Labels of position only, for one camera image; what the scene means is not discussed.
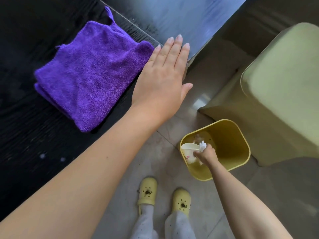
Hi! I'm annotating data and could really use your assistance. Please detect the person's left hand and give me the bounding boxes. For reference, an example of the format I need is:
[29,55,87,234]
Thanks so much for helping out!
[131,34,193,122]

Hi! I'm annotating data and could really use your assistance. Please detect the person's right hand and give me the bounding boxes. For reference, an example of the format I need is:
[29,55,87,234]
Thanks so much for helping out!
[193,144,219,167]

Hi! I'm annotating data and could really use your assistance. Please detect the white paper cup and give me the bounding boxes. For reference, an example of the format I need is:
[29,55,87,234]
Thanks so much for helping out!
[181,143,200,164]

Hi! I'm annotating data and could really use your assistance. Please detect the person's left forearm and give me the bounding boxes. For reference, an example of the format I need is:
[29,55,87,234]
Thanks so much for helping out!
[0,103,160,239]

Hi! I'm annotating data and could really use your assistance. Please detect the person's right forearm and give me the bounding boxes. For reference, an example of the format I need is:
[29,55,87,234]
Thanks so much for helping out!
[205,160,293,239]

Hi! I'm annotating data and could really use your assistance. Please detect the yellow waste bin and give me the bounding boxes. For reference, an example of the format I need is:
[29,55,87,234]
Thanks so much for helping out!
[179,119,251,182]

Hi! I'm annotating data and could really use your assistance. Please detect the glass table top panel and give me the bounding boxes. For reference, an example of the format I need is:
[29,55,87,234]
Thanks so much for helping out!
[96,0,250,61]

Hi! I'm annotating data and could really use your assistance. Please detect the yellow clog shoe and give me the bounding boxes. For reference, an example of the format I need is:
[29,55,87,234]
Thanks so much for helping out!
[171,188,191,218]
[137,177,158,215]

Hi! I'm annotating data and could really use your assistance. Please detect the purple microfibre cloth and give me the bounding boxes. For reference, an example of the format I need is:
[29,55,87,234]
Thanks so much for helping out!
[34,6,155,133]

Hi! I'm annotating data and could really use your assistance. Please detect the white dotted trousers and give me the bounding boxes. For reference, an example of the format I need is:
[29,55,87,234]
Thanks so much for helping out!
[130,204,197,239]

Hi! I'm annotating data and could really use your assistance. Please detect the pale green plastic stool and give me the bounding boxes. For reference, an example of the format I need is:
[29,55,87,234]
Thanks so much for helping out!
[198,22,319,167]

